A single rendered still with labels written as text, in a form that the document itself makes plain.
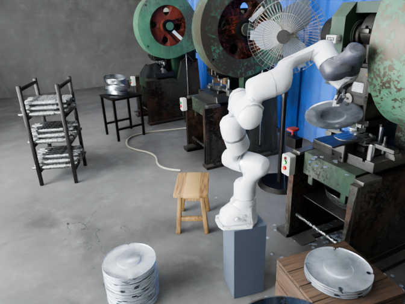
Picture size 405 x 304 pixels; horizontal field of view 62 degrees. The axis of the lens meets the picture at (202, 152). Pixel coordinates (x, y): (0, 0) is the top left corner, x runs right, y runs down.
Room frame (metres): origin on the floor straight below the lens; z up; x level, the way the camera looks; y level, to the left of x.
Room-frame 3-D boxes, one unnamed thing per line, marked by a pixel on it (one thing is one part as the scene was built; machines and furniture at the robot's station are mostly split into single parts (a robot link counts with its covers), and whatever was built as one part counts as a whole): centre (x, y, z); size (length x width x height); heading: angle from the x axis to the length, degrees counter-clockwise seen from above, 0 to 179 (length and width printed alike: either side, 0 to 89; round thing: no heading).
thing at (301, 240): (1.81, -0.82, 0.14); 0.59 x 0.10 x 0.05; 115
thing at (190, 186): (2.18, 0.08, 0.16); 0.34 x 0.24 x 0.34; 177
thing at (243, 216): (1.50, -0.17, 0.52); 0.22 x 0.19 x 0.14; 105
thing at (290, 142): (2.05, -0.60, 0.62); 0.10 x 0.06 x 0.20; 25
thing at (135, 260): (1.47, 0.42, 0.24); 0.29 x 0.29 x 0.01
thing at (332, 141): (1.79, -0.79, 0.72); 0.25 x 0.14 x 0.14; 115
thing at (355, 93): (1.85, -0.91, 1.04); 0.17 x 0.15 x 0.30; 115
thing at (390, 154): (1.72, -1.02, 0.76); 0.17 x 0.06 x 0.10; 25
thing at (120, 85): (4.28, 1.04, 0.40); 0.45 x 0.40 x 0.79; 37
